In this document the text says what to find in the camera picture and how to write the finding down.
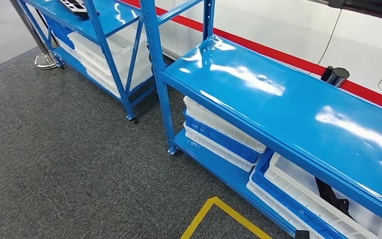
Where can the blue metal shelf rack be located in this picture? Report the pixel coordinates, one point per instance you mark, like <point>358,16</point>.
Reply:
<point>95,19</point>
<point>276,99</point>

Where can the black plastic panel part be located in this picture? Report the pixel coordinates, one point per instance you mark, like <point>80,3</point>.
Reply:
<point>75,6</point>

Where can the white plastic bin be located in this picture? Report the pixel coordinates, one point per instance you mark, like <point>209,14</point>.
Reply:
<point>93,66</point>
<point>309,198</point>
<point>103,82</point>
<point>217,123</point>
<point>118,46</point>
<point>270,204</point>
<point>69,51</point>
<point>217,150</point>

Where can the blue plastic bin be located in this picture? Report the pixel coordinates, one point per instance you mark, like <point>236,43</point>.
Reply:
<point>286,201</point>
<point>59,33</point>
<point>224,140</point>

